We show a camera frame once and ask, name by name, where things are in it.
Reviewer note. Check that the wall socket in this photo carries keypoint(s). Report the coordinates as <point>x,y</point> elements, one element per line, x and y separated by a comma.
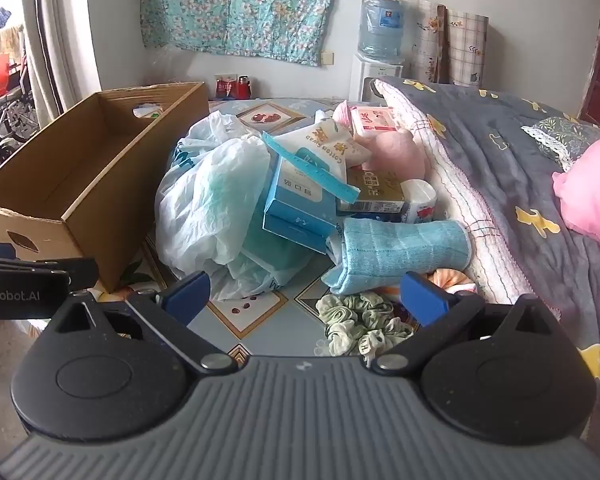
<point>326,58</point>

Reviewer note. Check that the orange striped cloth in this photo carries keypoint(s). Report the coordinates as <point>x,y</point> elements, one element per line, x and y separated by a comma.
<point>450,280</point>

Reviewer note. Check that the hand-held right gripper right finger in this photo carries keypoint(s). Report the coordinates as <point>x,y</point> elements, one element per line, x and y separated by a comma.
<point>422,292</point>

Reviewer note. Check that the brown cardboard box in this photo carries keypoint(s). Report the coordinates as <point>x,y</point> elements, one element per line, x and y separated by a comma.
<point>105,160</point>

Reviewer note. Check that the camouflage cloth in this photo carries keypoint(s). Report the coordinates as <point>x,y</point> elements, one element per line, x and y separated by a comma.
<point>345,320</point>

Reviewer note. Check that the beige curtain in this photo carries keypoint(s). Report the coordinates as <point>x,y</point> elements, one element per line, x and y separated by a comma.
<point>60,35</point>

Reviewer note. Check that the blue face mask box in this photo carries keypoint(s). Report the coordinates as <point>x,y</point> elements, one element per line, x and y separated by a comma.
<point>300,205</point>

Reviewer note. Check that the floral wallpaper roll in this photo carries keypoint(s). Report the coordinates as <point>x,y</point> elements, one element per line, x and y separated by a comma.
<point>425,45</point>

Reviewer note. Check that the wheelchair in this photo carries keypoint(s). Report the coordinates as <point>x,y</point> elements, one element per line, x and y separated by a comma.
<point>7,120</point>

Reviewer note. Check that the pink white box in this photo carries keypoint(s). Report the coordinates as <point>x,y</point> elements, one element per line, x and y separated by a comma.
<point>375,120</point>

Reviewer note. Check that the floral lace pillow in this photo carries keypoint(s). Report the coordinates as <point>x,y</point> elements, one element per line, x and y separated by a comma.
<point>565,137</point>

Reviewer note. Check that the yellow hanging towel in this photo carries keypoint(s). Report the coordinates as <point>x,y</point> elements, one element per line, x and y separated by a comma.
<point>11,40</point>

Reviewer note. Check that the grey printed quilt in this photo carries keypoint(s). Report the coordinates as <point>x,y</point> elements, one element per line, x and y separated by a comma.
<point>530,175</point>

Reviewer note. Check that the red jar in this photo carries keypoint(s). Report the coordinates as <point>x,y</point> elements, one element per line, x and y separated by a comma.
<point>244,88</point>

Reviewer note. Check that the patterned tablecloth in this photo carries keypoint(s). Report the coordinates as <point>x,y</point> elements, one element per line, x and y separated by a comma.
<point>260,310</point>

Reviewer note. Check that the white plastic bag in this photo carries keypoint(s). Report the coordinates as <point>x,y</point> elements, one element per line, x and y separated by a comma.
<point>205,195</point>

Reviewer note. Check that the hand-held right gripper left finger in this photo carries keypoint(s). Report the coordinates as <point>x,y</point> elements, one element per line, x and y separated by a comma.
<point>185,295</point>

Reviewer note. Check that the pink pillow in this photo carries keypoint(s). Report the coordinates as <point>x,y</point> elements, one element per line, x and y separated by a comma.
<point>592,195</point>

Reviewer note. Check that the teal floral hanging cloth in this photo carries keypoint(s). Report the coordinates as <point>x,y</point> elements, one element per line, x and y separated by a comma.
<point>240,5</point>

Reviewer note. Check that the white water dispenser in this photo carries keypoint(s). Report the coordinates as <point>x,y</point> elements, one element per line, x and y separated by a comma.
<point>365,80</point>

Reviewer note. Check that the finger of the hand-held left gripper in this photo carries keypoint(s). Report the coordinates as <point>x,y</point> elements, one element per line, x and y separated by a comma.
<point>55,272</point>

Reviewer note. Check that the red packet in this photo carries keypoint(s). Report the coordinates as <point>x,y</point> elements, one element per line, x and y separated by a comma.
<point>225,87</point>

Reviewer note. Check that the pink towel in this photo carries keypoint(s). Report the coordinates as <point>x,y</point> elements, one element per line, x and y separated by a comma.
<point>397,155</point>

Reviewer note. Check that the white striped blanket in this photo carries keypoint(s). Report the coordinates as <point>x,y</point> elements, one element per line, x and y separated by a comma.
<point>470,220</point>

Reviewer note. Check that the blue checked towel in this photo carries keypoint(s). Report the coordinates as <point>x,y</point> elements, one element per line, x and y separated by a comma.
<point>395,250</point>

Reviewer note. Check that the yellow carton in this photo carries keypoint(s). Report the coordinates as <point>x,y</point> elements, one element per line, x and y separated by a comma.
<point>375,185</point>

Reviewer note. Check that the white cotton swab packet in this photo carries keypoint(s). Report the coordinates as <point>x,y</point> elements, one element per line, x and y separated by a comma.
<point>325,142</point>

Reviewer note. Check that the plaid wallpaper roll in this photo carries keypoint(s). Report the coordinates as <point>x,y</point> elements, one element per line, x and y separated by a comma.
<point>467,50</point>

